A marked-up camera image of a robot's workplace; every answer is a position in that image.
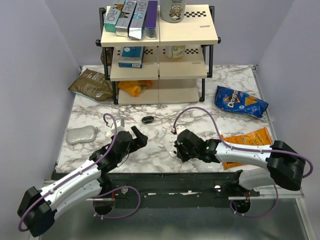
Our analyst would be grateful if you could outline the white earbud charging case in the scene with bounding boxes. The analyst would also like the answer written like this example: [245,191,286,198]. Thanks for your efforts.
[169,150,177,158]

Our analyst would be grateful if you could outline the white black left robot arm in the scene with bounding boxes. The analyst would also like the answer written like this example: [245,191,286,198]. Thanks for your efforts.
[17,126,148,237]

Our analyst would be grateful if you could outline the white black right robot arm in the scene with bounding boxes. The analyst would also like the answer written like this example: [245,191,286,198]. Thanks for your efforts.
[174,129,306,196]

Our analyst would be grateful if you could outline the silver glitter pouch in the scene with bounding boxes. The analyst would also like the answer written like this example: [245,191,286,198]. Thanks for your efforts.
[66,125,99,145]

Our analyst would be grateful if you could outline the yellow orange snack packet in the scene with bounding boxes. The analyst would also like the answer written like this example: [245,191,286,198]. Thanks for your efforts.
[118,80,153,97]

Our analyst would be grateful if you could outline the blue Doritos chip bag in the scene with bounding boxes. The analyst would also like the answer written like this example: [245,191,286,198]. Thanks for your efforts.
[214,85,269,118]

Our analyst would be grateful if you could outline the brown foil pouch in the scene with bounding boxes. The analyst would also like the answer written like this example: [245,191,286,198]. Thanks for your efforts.
[68,69,114,102]

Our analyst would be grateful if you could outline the orange snack bag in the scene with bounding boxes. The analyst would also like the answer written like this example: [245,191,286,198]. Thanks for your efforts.
[219,126,273,171]

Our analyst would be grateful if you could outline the beige three-tier shelf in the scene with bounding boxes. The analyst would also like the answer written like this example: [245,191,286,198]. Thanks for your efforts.
[95,4,221,105]

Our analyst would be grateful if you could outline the blue white carton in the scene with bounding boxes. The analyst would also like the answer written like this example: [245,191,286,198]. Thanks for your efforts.
[118,46,145,69]

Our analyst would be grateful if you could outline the cream printed mug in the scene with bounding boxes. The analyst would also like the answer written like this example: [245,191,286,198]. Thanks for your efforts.
[164,45,186,60]

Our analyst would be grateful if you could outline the dark brown packet behind shelf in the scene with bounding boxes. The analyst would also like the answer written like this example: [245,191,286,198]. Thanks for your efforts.
[100,48,111,66]

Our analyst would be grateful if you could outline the silver blue RIO box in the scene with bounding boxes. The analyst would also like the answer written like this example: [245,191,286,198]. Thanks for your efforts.
[128,0,149,40]

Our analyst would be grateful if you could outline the purple box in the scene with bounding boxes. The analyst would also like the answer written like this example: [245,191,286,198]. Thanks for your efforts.
[144,0,158,40]

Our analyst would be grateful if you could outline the teal RIO box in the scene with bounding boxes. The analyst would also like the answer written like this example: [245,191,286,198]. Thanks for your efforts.
[104,0,125,33]

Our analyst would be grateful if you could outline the white cartoon mug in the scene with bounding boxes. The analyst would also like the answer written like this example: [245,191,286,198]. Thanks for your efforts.
[160,0,187,23]

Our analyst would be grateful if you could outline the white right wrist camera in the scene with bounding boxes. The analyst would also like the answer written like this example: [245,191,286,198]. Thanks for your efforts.
[171,125,186,135]

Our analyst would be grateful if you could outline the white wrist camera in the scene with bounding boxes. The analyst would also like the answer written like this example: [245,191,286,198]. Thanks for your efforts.
[171,125,186,135]
[110,118,126,135]

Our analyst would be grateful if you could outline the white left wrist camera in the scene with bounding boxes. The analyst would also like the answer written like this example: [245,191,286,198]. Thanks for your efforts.
[110,118,126,135]

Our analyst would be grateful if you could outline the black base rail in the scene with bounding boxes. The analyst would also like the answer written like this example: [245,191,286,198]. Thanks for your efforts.
[51,171,261,209]

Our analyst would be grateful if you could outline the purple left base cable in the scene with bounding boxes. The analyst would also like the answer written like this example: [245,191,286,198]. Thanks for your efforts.
[92,185,142,221]

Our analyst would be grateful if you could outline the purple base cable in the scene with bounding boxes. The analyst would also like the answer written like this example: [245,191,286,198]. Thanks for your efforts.
[92,185,142,221]
[229,184,280,218]

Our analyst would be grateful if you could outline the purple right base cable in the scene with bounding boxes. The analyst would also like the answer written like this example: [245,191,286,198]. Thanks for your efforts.
[229,184,280,218]

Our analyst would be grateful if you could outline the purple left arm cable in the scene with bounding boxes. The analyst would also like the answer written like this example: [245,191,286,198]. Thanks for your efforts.
[17,112,117,232]

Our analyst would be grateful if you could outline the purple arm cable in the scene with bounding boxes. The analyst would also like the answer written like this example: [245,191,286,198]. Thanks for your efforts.
[171,106,314,179]
[17,112,117,232]

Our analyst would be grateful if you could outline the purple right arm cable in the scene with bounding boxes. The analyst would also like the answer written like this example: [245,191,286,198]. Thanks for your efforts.
[171,106,314,179]

